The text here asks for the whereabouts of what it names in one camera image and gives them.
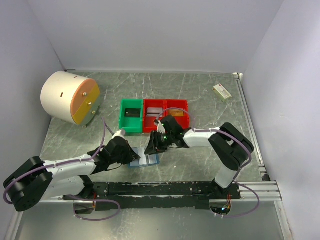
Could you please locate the blue card holder wallet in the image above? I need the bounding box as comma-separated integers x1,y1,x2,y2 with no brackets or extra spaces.
128,147,160,168

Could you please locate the gold credit card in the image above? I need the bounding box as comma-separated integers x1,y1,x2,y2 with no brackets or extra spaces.
167,108,185,117

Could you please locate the black credit card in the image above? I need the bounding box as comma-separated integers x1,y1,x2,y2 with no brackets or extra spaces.
124,108,141,118

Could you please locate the white magnetic stripe card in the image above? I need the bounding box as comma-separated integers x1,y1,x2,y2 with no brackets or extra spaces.
138,147,159,166

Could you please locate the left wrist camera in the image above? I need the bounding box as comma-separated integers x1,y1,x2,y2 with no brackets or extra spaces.
112,129,126,139

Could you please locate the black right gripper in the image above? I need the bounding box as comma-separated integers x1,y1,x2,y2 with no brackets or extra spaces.
144,130,174,156

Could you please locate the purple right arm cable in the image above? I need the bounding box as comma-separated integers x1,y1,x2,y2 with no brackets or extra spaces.
154,107,261,219

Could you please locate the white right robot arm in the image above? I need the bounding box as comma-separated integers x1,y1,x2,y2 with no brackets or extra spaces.
144,115,254,199

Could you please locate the white VIP card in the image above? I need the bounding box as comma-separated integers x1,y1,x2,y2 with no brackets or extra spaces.
146,107,163,117

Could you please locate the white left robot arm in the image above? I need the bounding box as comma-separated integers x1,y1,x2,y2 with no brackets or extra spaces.
3,136,140,212

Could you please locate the green plastic bin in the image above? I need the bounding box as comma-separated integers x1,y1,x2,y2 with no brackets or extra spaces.
118,98,143,134

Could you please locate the round drawer cabinet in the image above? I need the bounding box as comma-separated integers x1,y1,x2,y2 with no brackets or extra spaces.
40,71,103,127

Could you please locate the small white card box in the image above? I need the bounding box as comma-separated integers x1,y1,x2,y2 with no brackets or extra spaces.
212,83,232,102

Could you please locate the red plastic bin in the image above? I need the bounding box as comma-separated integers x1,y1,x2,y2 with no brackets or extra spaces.
142,99,166,133
165,99,190,129

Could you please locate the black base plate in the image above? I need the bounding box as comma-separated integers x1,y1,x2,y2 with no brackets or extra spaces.
75,181,241,211

